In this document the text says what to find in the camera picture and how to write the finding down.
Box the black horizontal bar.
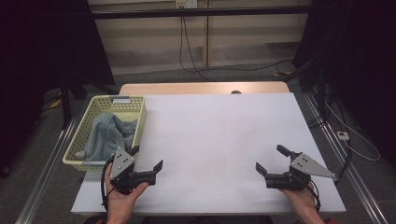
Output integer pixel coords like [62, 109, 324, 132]
[92, 6, 312, 21]

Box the white floor cable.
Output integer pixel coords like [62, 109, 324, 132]
[324, 102, 382, 162]

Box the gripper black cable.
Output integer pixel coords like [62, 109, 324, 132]
[306, 179, 322, 213]
[100, 154, 117, 213]

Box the black wall cable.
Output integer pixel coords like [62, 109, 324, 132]
[181, 17, 219, 83]
[178, 16, 294, 75]

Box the black floor cable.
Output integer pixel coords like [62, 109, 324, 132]
[335, 139, 353, 183]

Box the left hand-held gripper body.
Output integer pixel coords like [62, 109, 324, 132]
[109, 147, 148, 196]

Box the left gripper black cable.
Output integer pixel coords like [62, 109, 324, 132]
[100, 154, 117, 213]

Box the yellow plastic basket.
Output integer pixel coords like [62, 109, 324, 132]
[62, 95, 148, 173]

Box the black tripod stand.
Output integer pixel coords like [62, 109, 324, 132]
[58, 70, 120, 131]

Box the person's right hand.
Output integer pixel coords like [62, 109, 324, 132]
[279, 182, 321, 219]

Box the light blue denim garment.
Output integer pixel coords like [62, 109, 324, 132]
[74, 111, 139, 162]

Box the black metal stand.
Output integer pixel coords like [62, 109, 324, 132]
[279, 55, 332, 127]

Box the white table sheet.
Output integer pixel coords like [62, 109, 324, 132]
[70, 92, 347, 216]

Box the person's left hand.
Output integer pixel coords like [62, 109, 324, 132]
[104, 164, 150, 217]

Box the black curtain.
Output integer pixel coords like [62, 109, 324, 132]
[292, 0, 396, 161]
[0, 0, 116, 176]

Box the aluminium floor rail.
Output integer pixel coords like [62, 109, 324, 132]
[15, 114, 82, 224]
[303, 92, 389, 224]

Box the white wall socket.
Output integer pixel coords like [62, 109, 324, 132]
[175, 0, 199, 9]

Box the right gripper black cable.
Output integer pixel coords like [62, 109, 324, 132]
[306, 179, 322, 213]

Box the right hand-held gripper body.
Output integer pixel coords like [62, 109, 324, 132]
[264, 151, 340, 192]

